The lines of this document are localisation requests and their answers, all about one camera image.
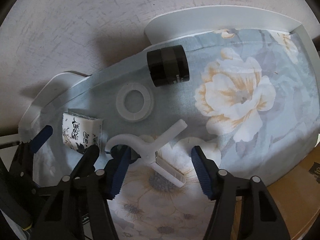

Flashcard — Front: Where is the cardboard box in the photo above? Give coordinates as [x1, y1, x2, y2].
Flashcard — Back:
[229, 144, 320, 240]

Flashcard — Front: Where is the white floral tissue pack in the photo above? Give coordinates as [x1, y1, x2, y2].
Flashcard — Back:
[62, 112, 103, 154]

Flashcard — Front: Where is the clear tape roll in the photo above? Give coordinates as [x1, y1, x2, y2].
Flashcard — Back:
[116, 82, 155, 122]

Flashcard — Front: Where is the white plastic clip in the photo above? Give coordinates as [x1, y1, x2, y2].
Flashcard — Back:
[105, 119, 187, 187]

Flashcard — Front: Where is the black cosmetic jar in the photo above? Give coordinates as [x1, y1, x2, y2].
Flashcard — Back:
[146, 45, 190, 87]

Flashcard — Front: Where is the floral blue table cloth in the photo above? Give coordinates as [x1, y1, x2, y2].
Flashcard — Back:
[19, 28, 320, 240]

